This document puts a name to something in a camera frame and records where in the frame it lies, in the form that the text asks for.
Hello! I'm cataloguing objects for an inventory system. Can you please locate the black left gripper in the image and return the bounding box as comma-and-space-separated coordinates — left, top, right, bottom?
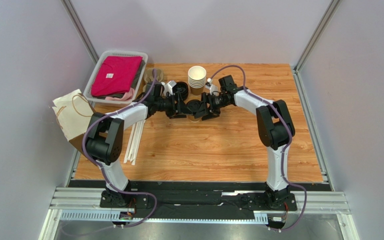
155, 92, 193, 120

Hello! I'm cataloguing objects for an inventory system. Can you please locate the black plastic cup lid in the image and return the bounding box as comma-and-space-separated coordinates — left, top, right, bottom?
186, 99, 201, 116

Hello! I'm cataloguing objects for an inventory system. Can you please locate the brown paper coffee cup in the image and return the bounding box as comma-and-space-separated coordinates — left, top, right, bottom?
187, 115, 201, 123

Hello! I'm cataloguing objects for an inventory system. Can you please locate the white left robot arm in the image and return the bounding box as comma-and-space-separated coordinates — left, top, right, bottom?
82, 80, 193, 201

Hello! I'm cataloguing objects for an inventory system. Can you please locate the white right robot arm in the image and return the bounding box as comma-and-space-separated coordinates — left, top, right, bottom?
194, 75, 295, 202

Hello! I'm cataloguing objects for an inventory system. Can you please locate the stack of black lids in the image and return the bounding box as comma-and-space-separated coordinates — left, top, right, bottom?
173, 81, 189, 100

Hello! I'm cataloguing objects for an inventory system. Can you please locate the stack of paper cups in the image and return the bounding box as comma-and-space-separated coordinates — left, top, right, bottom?
187, 65, 207, 96

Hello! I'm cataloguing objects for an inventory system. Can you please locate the cardboard cup carrier tray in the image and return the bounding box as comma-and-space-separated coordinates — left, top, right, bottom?
142, 68, 165, 92

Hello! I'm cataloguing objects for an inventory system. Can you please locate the white paper straw bundle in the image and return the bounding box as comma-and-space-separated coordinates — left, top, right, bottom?
123, 120, 146, 166

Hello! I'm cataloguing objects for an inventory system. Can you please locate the pink folded cloth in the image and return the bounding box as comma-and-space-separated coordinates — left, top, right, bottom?
90, 56, 143, 101

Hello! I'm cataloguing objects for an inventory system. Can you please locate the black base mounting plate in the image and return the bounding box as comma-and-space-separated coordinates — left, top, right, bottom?
68, 179, 333, 221

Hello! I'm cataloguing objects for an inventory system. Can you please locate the white plastic basket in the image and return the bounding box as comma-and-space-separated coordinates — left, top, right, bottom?
83, 49, 148, 105

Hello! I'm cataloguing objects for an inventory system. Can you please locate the brown paper bag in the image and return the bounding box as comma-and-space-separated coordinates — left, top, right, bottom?
52, 89, 95, 154

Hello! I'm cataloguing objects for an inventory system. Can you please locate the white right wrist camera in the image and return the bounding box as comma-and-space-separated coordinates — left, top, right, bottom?
205, 78, 219, 95

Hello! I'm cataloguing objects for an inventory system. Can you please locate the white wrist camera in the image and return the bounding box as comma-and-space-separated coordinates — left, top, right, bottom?
205, 78, 219, 95
162, 80, 177, 96

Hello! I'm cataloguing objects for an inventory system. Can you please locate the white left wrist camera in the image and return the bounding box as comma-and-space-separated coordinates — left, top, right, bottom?
162, 80, 177, 96

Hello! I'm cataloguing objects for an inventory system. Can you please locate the aluminium frame rail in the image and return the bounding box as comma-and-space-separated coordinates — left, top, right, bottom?
39, 187, 359, 240

